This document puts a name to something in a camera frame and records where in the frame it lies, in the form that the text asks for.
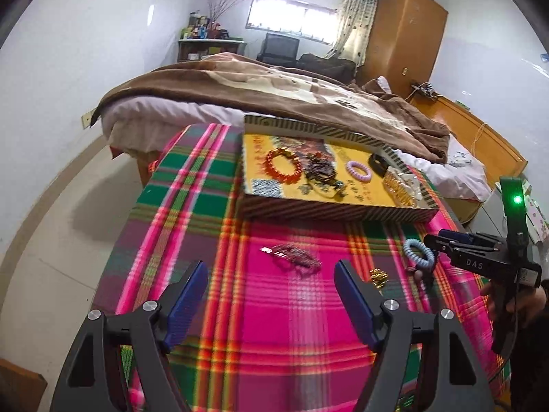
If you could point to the wooden headboard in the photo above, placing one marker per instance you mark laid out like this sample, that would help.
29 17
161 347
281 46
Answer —
499 157

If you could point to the window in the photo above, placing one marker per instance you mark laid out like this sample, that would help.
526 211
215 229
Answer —
293 17

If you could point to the black wristband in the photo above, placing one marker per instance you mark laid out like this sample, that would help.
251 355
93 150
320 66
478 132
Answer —
378 165

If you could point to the desk with clutter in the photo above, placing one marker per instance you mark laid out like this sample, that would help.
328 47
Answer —
202 38

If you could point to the person's right hand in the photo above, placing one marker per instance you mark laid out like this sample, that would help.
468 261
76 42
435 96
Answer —
530 302

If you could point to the brown paw print blanket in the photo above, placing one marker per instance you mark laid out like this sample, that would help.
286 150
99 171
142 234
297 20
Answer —
234 81

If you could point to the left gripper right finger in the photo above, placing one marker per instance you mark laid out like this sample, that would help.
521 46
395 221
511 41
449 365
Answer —
450 375

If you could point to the black office chair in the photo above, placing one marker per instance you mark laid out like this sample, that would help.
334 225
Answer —
279 50

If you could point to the patterned curtain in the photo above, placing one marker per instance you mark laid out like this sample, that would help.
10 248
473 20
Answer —
354 25

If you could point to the white drawer cabinet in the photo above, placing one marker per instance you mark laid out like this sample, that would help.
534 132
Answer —
536 222

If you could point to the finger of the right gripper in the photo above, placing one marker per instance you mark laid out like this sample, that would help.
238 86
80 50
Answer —
441 246
478 239

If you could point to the dried branch bouquet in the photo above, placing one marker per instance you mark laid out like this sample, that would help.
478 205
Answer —
217 8

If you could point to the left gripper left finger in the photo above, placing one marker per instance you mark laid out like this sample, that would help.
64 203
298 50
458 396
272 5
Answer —
92 377

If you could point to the translucent pink hair claw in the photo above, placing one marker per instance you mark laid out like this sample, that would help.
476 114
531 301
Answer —
403 188

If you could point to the striped yellow cardboard tray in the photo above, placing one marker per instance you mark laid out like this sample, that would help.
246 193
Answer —
299 170

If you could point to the colourful plaid tablecloth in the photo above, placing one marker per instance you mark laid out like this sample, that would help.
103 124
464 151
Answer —
271 334

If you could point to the wooden wardrobe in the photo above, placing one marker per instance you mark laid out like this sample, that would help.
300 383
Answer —
404 43

